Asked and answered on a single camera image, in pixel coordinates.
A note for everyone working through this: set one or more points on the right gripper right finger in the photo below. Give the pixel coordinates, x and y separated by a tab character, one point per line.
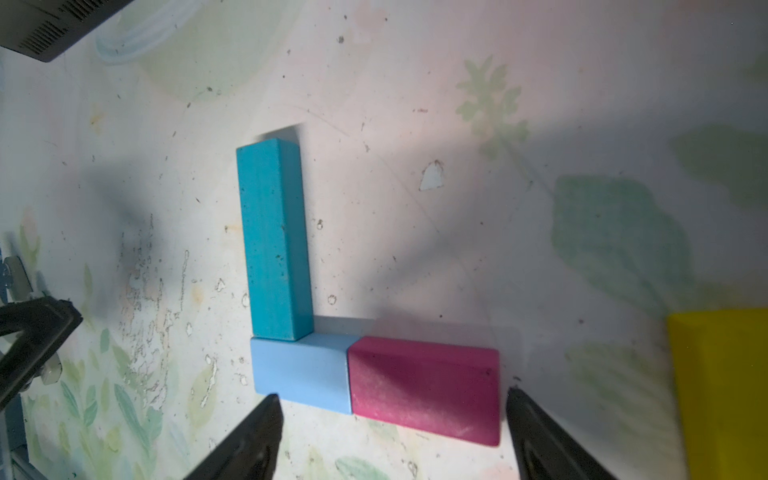
543	449

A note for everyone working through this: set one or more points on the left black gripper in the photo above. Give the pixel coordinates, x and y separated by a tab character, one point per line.
43	325

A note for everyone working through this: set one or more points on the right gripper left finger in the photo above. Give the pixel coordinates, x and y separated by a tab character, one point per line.
250	451

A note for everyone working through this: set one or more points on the light blue block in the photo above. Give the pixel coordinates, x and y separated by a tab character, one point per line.
312	371

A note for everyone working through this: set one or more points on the magenta block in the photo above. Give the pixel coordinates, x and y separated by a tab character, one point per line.
448	390

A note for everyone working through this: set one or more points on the yellow long block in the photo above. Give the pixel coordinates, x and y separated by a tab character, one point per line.
720	369

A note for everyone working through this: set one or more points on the teal long block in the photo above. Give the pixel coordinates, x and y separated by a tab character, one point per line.
275	239

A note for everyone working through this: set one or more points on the black mesh file holder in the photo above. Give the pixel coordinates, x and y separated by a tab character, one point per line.
44	29

